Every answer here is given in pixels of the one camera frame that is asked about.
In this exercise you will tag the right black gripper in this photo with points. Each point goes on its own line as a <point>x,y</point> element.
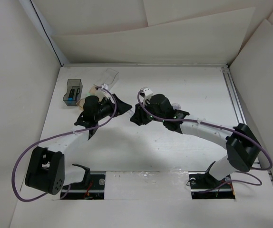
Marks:
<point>139,117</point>

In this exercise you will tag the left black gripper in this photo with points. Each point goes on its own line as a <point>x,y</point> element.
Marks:
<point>121,107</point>

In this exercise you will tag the clear cup purple contents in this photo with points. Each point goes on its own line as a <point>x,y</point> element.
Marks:
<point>176,106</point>

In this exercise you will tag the blue black highlighter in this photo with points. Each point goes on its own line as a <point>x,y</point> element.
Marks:
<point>71,94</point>

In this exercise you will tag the small blue spray bottle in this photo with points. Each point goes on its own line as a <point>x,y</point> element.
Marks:
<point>131,112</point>

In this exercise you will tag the purple black highlighter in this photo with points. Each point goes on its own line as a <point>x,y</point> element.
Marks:
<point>77,91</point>

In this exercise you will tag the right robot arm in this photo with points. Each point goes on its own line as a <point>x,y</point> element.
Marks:
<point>240,144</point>

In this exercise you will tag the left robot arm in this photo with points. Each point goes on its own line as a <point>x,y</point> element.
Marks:
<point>49,169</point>

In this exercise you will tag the clear plastic container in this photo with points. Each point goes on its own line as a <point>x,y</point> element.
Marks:
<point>108,78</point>

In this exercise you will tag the dark grey plastic container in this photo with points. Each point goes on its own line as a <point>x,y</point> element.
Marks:
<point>72,83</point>

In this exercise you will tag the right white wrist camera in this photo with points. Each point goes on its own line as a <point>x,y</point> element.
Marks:
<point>146,92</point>

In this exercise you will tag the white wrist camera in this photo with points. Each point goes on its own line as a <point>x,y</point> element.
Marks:
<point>146,92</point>
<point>102,92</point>

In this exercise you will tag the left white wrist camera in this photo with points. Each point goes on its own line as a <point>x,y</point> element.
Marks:
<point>102,92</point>

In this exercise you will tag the aluminium rail back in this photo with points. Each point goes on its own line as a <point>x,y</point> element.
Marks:
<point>147,64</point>

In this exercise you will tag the aluminium rail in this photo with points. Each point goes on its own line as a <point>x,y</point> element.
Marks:
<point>238,108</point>
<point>147,64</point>

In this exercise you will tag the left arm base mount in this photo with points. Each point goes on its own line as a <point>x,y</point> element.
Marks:
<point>83,184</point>

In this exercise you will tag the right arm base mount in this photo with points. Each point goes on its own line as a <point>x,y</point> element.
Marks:
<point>203,186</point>

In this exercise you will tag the aluminium rail right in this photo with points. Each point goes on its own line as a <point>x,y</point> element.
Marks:
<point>238,108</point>

